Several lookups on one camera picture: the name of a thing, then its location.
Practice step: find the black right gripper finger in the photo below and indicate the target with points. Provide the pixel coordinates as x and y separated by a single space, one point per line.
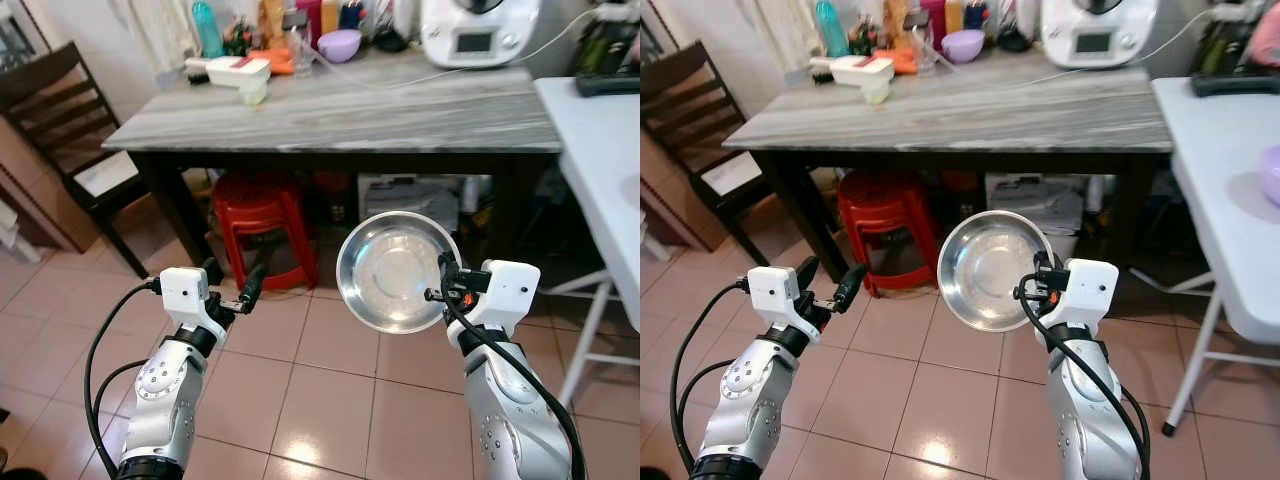
448 268
1043 264

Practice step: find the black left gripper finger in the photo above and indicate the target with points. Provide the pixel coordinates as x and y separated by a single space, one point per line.
807 271
213 271
851 284
253 284

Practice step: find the shallow steel bowl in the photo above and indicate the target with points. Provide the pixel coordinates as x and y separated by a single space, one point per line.
390 270
985 270

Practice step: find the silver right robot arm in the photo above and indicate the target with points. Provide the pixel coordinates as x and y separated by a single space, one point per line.
510 410
1085 420

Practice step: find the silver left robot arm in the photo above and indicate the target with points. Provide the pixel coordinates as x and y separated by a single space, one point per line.
745 400
165 400

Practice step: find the white cardboard box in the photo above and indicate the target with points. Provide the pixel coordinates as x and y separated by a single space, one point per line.
410 205
1040 205

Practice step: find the red plastic stool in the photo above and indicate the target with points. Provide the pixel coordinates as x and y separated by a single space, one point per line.
880 205
255 205

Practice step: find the brown tiled counter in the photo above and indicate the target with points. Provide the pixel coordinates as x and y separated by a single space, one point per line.
660 200
25 190

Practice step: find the dark wooden marble-top table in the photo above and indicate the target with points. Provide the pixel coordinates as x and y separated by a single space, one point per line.
950 115
350 110

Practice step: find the small pale cup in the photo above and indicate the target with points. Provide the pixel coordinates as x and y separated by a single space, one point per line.
878 94
254 96

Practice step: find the white folding table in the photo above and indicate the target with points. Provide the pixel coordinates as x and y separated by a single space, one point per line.
600 150
1220 160

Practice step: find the white vegetable slicer box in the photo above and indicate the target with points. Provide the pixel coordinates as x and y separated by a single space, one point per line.
862 72
240 72

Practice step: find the dark wooden chair white seat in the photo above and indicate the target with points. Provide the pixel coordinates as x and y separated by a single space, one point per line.
690 100
60 110

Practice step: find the orange plastic container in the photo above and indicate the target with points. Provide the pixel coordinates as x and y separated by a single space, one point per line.
280 62
900 62

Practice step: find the white food processor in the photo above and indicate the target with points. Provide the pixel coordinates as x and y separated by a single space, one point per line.
1100 40
480 40

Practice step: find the purple plastic bowl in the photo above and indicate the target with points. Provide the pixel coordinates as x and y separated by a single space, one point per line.
964 47
1272 175
340 47

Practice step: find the clear glass jar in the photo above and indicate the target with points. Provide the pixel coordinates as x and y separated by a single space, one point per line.
922 50
300 50

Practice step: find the black tray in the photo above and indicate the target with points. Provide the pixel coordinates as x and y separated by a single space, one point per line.
1235 85
605 85

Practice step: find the white curtain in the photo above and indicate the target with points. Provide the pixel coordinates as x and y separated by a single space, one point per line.
160 30
785 30

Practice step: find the teal bottle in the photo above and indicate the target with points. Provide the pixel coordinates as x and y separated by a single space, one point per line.
207 28
831 28

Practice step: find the pink container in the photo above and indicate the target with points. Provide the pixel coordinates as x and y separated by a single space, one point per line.
1268 35

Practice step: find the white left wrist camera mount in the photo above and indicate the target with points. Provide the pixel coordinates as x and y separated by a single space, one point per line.
185 290
772 290

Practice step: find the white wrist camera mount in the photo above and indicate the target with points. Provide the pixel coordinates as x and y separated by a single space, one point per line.
508 290
1090 290
185 290
772 290

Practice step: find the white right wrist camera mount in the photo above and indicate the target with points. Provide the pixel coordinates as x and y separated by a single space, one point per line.
508 290
1090 290

